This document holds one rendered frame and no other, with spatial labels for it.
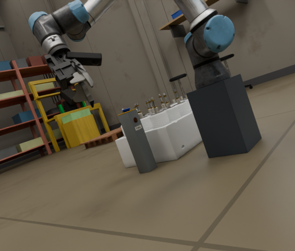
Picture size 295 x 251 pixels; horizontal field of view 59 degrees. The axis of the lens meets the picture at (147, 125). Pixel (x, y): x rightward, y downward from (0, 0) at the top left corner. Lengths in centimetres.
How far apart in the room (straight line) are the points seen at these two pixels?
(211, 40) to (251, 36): 373
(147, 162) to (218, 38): 65
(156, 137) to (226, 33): 62
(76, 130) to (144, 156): 445
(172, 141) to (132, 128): 22
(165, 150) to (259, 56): 353
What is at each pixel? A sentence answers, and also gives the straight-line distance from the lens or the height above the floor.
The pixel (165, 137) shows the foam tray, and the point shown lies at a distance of 132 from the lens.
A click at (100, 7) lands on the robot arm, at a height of 73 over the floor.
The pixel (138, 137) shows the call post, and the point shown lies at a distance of 126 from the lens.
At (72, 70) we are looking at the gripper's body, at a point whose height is 49.
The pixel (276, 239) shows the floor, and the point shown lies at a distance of 57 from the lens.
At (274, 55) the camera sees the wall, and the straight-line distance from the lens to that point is 462.
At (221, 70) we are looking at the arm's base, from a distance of 112.
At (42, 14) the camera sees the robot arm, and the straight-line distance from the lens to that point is 100.
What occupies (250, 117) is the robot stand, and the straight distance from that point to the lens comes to 120.
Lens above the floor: 31
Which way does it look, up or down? 4 degrees down
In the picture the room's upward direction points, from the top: 20 degrees counter-clockwise
